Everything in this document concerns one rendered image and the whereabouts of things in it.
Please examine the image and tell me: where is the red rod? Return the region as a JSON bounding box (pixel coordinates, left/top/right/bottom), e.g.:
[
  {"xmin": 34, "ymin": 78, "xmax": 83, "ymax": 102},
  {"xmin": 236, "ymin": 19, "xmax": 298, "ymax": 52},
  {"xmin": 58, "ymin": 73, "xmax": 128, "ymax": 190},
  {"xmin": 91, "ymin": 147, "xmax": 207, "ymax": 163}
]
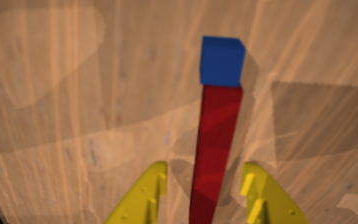
[{"xmin": 189, "ymin": 83, "xmax": 244, "ymax": 224}]

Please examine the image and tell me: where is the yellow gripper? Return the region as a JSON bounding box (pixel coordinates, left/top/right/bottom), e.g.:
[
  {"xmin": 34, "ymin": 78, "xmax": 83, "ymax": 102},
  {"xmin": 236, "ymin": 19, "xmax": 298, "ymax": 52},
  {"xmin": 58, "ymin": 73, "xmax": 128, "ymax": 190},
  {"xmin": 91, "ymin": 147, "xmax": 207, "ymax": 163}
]
[{"xmin": 103, "ymin": 161, "xmax": 309, "ymax": 224}]

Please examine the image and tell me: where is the blue cube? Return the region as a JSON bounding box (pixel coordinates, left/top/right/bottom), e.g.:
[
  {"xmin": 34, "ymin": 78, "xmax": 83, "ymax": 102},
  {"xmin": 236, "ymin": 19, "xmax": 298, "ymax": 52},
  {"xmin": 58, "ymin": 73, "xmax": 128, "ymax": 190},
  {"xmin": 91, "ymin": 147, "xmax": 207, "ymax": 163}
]
[{"xmin": 199, "ymin": 36, "xmax": 246, "ymax": 87}]

